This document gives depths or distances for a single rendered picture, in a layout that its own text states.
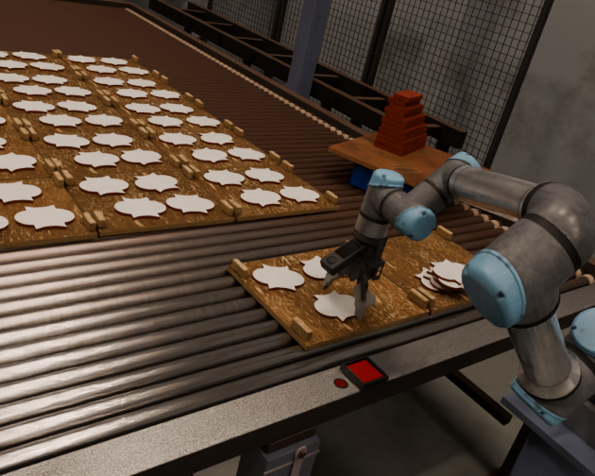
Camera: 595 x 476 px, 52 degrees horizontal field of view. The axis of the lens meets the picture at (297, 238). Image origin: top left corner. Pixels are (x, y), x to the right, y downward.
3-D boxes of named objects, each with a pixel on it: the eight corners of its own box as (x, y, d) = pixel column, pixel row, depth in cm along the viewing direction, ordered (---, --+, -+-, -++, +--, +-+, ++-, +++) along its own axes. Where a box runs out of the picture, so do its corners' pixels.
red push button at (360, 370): (382, 381, 132) (383, 376, 131) (362, 388, 128) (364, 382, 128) (364, 364, 136) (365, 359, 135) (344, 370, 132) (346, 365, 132)
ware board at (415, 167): (490, 174, 249) (491, 169, 249) (448, 201, 210) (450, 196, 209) (383, 132, 270) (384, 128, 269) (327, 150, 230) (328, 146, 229)
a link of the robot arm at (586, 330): (652, 357, 126) (652, 327, 116) (603, 399, 125) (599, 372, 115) (603, 320, 134) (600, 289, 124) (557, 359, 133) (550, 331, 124)
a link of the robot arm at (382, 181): (387, 180, 131) (366, 164, 138) (371, 225, 136) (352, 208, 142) (415, 182, 135) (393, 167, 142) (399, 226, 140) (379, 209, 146)
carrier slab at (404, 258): (518, 288, 185) (520, 284, 184) (430, 314, 160) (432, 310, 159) (433, 234, 208) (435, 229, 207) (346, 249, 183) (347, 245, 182)
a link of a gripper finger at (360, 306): (382, 317, 146) (377, 280, 147) (364, 321, 143) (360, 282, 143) (372, 317, 149) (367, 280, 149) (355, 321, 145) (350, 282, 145)
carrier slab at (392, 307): (428, 315, 159) (430, 310, 159) (306, 351, 135) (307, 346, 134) (344, 249, 183) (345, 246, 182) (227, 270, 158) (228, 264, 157)
